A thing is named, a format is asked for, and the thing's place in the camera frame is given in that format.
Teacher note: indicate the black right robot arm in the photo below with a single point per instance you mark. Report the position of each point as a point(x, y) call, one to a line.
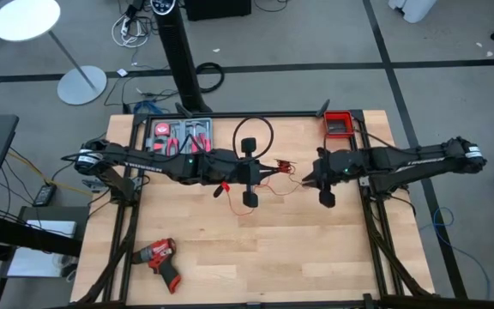
point(410, 161)

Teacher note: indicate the small white adapter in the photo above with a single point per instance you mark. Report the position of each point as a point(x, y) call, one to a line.
point(122, 72)

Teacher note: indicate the black power adapter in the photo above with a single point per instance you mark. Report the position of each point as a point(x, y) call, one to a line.
point(44, 194)

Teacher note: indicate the white power strip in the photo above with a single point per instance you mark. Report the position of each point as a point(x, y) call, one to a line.
point(129, 30)

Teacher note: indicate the white plastic object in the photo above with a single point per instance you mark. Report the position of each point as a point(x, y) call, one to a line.
point(412, 8)

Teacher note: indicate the black box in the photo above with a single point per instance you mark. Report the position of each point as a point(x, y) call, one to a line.
point(217, 8)

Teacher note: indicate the red plastic bin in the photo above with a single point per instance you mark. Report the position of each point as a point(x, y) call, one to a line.
point(338, 125)

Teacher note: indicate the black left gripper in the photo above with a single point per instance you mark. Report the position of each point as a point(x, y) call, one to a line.
point(247, 171)

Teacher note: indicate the red tape measure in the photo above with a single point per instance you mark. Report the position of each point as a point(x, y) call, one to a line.
point(161, 129)

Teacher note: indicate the white flat panel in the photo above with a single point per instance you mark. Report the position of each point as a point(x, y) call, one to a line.
point(54, 228)
point(37, 262)

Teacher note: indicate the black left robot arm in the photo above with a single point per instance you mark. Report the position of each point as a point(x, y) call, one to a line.
point(144, 165)

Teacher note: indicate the black tower fan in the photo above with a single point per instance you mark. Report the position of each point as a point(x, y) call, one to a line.
point(178, 51)

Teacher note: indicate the grey open tool case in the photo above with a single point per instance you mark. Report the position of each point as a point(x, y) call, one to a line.
point(182, 131)

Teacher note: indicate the white round pedestal table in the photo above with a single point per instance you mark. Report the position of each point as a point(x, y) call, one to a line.
point(26, 19)

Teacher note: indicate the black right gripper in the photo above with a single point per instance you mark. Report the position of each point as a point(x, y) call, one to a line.
point(327, 171)

